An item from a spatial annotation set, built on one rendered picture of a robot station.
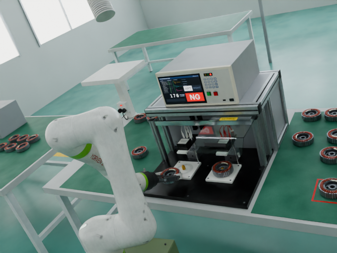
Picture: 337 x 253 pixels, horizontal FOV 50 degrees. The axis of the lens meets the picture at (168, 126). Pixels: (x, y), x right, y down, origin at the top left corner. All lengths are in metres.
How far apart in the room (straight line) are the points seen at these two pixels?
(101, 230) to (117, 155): 0.29
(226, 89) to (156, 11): 7.68
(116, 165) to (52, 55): 6.06
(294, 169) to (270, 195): 0.22
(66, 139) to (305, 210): 1.04
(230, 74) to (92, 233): 0.96
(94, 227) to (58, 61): 6.10
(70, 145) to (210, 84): 0.83
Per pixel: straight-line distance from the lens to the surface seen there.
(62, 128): 1.30
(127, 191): 1.30
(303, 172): 1.91
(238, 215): 1.73
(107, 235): 1.37
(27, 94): 6.83
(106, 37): 8.38
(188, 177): 1.99
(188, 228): 2.87
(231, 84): 1.80
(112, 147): 1.26
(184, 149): 2.03
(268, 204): 1.75
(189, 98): 1.94
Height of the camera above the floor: 1.90
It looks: 26 degrees down
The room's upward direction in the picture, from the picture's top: 18 degrees counter-clockwise
